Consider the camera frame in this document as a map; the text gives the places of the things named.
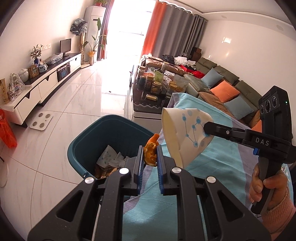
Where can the wooden picture frame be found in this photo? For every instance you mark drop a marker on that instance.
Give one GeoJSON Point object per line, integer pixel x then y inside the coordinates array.
{"type": "Point", "coordinates": [34, 71]}

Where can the orange cushion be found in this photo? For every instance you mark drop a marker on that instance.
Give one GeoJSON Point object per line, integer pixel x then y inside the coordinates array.
{"type": "Point", "coordinates": [225, 91]}
{"type": "Point", "coordinates": [257, 127]}

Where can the person's right hand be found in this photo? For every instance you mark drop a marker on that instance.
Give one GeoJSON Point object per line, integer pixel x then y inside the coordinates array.
{"type": "Point", "coordinates": [255, 190]}

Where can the small green potted plant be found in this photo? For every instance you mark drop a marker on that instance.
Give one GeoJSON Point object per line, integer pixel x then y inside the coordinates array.
{"type": "Point", "coordinates": [100, 2]}

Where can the white tissue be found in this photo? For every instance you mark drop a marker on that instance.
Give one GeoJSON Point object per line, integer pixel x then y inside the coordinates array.
{"type": "Point", "coordinates": [119, 160]}

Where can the kraft snack bag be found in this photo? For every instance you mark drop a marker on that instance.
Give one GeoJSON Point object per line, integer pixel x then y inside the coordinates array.
{"type": "Point", "coordinates": [180, 84]}

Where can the blue white porcelain jar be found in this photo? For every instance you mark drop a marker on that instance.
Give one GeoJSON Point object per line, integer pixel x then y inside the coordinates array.
{"type": "Point", "coordinates": [42, 68]}

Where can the teal trash bin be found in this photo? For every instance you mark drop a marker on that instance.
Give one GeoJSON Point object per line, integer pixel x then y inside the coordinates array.
{"type": "Point", "coordinates": [108, 127]}

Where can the coffee table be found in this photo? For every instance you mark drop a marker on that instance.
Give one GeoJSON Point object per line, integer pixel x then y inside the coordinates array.
{"type": "Point", "coordinates": [143, 107]}

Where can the clear plastic bag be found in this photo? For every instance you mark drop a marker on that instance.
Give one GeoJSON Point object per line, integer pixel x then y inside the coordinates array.
{"type": "Point", "coordinates": [54, 58]}

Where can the small plant in blue vase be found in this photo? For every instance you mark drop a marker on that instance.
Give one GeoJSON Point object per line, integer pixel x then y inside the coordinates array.
{"type": "Point", "coordinates": [36, 52]}

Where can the red cloth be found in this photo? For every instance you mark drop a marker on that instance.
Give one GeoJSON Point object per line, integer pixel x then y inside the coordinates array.
{"type": "Point", "coordinates": [197, 74]}

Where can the blue cushion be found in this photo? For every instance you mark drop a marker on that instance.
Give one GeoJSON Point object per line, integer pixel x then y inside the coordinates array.
{"type": "Point", "coordinates": [211, 77]}
{"type": "Point", "coordinates": [238, 107]}

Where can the white and black TV cabinet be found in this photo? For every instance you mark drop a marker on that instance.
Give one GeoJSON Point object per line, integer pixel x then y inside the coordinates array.
{"type": "Point", "coordinates": [46, 85]}

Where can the black monitor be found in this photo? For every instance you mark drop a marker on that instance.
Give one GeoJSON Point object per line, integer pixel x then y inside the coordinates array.
{"type": "Point", "coordinates": [65, 45]}

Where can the group of glass jars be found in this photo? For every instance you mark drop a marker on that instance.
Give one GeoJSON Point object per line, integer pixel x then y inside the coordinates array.
{"type": "Point", "coordinates": [155, 87]}

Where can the orange peel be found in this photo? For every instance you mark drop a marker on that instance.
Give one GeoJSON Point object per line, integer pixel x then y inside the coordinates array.
{"type": "Point", "coordinates": [150, 150]}

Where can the person's right forearm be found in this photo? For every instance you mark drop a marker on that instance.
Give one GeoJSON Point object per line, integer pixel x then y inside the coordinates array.
{"type": "Point", "coordinates": [282, 215]}

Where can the green sofa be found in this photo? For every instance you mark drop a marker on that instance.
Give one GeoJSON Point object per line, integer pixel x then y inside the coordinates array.
{"type": "Point", "coordinates": [204, 63]}

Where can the window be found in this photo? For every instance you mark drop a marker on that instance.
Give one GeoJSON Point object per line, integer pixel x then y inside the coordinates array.
{"type": "Point", "coordinates": [129, 14]}

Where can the crushed dotted paper cup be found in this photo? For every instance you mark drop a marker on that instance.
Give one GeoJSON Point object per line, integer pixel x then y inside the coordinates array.
{"type": "Point", "coordinates": [106, 156]}

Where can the red plastic bag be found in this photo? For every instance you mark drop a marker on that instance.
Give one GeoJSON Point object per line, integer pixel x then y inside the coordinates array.
{"type": "Point", "coordinates": [8, 132]}

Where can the black bag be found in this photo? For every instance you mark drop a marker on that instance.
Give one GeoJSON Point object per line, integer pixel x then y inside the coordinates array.
{"type": "Point", "coordinates": [168, 58]}

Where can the tan printed box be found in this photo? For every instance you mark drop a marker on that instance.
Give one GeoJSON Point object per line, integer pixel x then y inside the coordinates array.
{"type": "Point", "coordinates": [4, 91]}

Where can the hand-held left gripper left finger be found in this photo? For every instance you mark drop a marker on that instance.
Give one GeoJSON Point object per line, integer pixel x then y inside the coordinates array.
{"type": "Point", "coordinates": [140, 176]}

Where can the pile of white clothes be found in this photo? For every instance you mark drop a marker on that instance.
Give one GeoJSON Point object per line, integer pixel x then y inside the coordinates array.
{"type": "Point", "coordinates": [181, 60]}

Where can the white bathroom scale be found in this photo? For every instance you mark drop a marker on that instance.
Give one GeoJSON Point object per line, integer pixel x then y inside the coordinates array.
{"type": "Point", "coordinates": [41, 121]}

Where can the white paper cup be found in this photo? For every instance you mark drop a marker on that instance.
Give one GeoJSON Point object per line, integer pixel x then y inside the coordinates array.
{"type": "Point", "coordinates": [178, 129]}

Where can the brown boxes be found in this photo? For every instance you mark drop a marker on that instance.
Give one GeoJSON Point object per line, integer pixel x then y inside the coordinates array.
{"type": "Point", "coordinates": [196, 52]}

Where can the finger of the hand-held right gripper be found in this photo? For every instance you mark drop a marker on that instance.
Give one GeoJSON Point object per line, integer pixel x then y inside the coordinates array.
{"type": "Point", "coordinates": [222, 132]}

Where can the plastic-wrapped model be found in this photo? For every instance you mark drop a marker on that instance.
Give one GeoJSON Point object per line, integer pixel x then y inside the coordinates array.
{"type": "Point", "coordinates": [16, 85]}

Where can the gold wrapper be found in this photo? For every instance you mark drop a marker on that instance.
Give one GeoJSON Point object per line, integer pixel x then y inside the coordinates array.
{"type": "Point", "coordinates": [105, 171]}

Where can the cloth-covered standing fan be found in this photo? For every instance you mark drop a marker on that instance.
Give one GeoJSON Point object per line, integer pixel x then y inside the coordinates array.
{"type": "Point", "coordinates": [78, 26]}

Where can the tall leafy potted plant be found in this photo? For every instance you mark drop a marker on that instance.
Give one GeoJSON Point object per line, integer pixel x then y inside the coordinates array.
{"type": "Point", "coordinates": [90, 54]}

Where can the white standing air conditioner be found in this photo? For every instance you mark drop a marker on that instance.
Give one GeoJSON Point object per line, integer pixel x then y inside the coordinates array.
{"type": "Point", "coordinates": [91, 23]}

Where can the grey and orange curtain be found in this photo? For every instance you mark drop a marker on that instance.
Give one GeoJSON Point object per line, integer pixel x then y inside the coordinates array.
{"type": "Point", "coordinates": [105, 27]}

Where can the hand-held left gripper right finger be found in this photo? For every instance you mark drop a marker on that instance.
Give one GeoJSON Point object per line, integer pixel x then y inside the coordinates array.
{"type": "Point", "coordinates": [160, 178]}

